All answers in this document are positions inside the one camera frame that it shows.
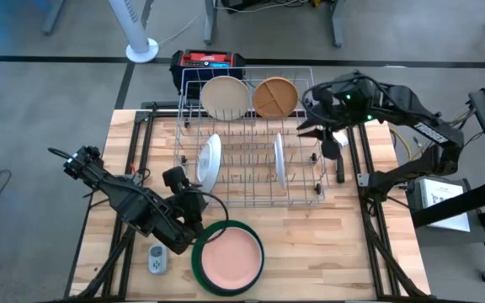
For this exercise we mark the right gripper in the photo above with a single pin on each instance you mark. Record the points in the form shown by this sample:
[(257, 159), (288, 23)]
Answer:
[(335, 122)]

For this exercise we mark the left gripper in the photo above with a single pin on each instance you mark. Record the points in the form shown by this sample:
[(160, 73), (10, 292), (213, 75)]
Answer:
[(183, 189)]

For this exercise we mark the white plate blue rim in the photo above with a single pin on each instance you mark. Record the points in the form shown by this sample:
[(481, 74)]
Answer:
[(209, 162)]

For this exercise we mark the white plate red rim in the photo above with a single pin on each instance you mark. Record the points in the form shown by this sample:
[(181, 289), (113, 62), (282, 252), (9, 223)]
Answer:
[(280, 160)]

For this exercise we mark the brown divided plate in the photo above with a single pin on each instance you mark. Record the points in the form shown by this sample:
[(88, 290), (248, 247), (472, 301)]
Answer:
[(275, 97)]

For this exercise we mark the beige plate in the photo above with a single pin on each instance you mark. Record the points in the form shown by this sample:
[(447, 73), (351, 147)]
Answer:
[(225, 99)]

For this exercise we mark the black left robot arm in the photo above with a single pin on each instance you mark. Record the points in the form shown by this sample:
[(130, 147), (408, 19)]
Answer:
[(133, 202)]

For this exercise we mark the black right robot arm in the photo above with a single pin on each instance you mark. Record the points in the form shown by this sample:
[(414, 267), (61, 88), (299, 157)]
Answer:
[(419, 113)]

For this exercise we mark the green plate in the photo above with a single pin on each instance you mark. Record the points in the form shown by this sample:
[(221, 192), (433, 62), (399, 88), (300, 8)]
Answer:
[(227, 222)]

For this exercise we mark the grey mounting plate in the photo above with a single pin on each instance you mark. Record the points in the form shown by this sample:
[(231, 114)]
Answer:
[(362, 180)]

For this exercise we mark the grey plug-in power meter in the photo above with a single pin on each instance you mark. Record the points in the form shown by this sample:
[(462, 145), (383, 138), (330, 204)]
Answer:
[(157, 258)]

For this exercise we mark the grey desk leg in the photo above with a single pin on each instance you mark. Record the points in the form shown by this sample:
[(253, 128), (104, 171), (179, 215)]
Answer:
[(211, 21), (53, 17), (338, 23)]

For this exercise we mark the red black portable box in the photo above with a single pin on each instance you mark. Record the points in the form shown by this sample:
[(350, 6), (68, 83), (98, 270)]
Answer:
[(204, 59)]

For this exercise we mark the white tower fan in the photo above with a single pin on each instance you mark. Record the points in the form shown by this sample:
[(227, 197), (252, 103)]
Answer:
[(141, 52)]

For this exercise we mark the white instruction sheet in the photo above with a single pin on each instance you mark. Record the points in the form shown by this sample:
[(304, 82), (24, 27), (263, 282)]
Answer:
[(444, 198)]

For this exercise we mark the black power strip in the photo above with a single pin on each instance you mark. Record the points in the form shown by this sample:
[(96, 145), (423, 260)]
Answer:
[(238, 4)]

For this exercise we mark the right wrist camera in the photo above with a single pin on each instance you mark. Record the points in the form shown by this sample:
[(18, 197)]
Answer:
[(345, 90)]

